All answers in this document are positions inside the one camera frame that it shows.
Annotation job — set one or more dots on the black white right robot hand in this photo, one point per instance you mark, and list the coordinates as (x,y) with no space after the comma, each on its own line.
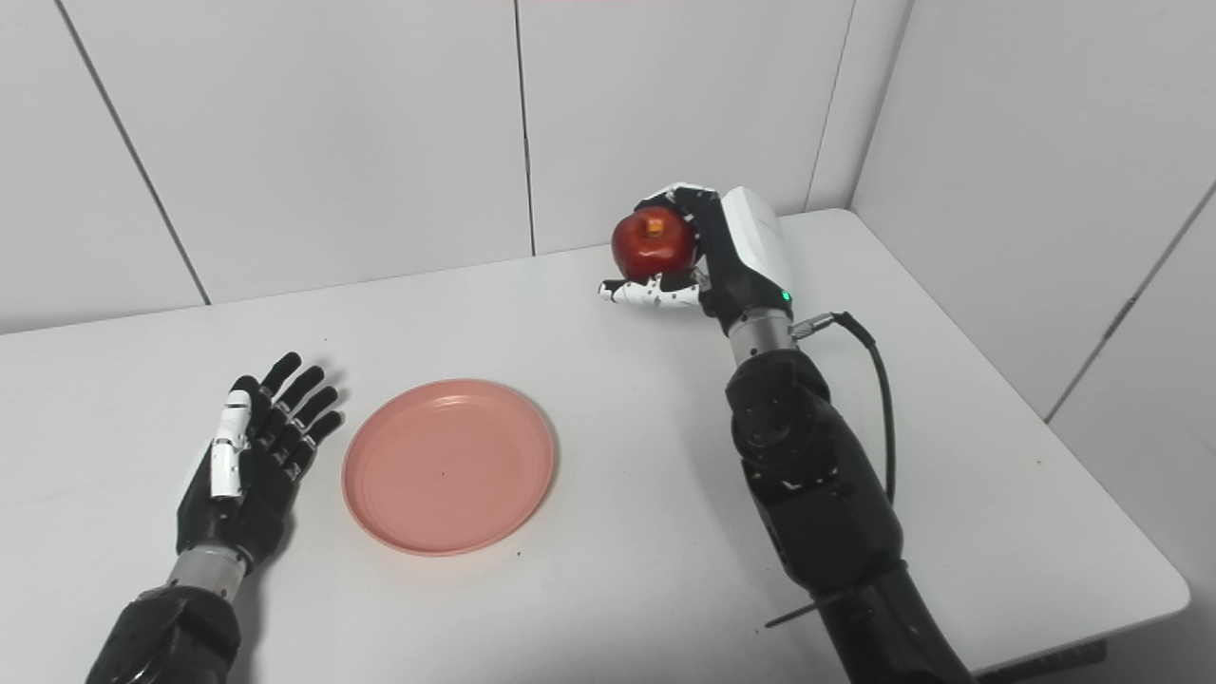
(750,275)

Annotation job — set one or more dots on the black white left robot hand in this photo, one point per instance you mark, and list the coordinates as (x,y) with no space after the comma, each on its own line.
(242,513)

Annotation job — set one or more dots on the red apple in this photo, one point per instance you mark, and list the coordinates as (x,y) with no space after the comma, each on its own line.
(651,252)

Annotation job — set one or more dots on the pink round plate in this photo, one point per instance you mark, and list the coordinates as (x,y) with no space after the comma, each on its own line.
(446,470)

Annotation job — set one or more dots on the black table frame bar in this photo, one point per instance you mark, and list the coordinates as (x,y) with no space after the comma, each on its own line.
(1045,662)

